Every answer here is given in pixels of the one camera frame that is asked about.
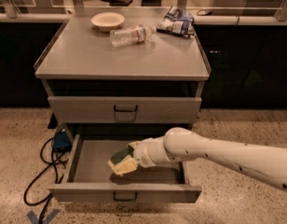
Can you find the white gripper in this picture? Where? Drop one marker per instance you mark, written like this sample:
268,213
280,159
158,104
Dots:
143,155

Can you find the green and yellow sponge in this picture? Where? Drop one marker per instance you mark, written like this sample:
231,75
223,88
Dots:
119,156

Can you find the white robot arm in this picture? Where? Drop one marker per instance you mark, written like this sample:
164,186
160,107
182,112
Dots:
263,163

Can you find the open grey lower drawer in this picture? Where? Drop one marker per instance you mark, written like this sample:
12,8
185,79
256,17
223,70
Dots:
89,178

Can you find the closed grey upper drawer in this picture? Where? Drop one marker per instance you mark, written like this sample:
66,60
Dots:
93,109

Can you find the grey metal drawer cabinet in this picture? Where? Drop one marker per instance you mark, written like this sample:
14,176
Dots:
83,62

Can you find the blue power box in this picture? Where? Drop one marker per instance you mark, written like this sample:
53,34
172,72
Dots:
61,142

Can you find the clear plastic water bottle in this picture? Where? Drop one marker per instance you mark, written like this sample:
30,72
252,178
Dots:
131,35

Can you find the white paper bowl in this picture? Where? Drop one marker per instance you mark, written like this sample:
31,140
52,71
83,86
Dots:
107,21

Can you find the blue white snack bag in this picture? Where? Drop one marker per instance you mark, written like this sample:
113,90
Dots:
177,21

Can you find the black office chair armrest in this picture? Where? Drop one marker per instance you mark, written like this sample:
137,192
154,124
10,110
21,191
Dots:
118,3

